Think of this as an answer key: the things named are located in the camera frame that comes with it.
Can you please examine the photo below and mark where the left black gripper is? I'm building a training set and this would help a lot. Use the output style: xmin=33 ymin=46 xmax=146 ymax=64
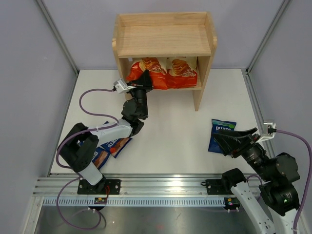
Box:
xmin=124 ymin=70 xmax=153 ymax=118

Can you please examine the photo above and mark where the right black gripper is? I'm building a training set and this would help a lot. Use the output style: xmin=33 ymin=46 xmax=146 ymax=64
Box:
xmin=212 ymin=126 xmax=273 ymax=181

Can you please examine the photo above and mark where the cassava chips bag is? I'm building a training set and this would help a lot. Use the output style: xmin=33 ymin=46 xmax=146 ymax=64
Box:
xmin=166 ymin=57 xmax=197 ymax=89
xmin=126 ymin=57 xmax=168 ymax=90

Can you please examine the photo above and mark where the blue burts chilli bag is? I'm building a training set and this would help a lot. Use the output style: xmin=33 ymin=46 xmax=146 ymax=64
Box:
xmin=99 ymin=120 xmax=133 ymax=159
xmin=92 ymin=144 xmax=111 ymax=170

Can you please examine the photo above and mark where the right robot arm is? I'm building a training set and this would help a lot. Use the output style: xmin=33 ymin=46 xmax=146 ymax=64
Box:
xmin=212 ymin=124 xmax=300 ymax=234

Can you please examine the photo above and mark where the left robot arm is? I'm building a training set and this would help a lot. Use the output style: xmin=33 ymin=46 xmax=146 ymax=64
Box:
xmin=56 ymin=70 xmax=153 ymax=194

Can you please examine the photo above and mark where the wooden two-tier shelf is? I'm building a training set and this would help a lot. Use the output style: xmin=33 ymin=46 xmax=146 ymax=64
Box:
xmin=112 ymin=12 xmax=217 ymax=111

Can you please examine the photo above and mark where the blue Burts sea salt bag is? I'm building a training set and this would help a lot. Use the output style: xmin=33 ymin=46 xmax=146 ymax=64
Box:
xmin=208 ymin=119 xmax=237 ymax=154

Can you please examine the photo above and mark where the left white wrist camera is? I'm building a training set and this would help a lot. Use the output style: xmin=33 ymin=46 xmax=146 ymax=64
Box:
xmin=113 ymin=78 xmax=135 ymax=94

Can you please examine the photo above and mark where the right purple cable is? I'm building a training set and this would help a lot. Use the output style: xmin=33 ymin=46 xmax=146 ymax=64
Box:
xmin=245 ymin=129 xmax=312 ymax=234

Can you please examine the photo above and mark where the aluminium mounting rail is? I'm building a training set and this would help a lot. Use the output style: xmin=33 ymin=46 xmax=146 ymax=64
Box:
xmin=31 ymin=173 xmax=269 ymax=197

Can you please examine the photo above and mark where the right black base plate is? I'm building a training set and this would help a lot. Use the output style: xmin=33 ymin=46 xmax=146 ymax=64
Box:
xmin=201 ymin=179 xmax=233 ymax=195

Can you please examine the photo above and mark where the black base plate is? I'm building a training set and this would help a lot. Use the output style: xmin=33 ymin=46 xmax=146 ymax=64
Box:
xmin=77 ymin=179 xmax=121 ymax=195
xmin=201 ymin=179 xmax=233 ymax=195

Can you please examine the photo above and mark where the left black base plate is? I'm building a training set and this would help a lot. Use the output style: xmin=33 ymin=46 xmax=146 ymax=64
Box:
xmin=77 ymin=179 xmax=121 ymax=195

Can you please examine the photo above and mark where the white slotted cable duct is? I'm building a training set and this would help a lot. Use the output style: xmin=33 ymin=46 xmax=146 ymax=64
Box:
xmin=43 ymin=196 xmax=225 ymax=207

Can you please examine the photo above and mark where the left aluminium frame post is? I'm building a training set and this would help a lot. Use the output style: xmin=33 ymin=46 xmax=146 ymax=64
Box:
xmin=34 ymin=0 xmax=79 ymax=76

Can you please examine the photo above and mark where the aluminium frame post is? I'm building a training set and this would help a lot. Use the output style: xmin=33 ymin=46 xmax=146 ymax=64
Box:
xmin=34 ymin=0 xmax=79 ymax=76
xmin=245 ymin=0 xmax=293 ymax=74

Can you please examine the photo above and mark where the right aluminium frame post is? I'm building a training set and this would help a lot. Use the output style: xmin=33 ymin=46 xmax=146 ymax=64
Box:
xmin=245 ymin=0 xmax=293 ymax=74

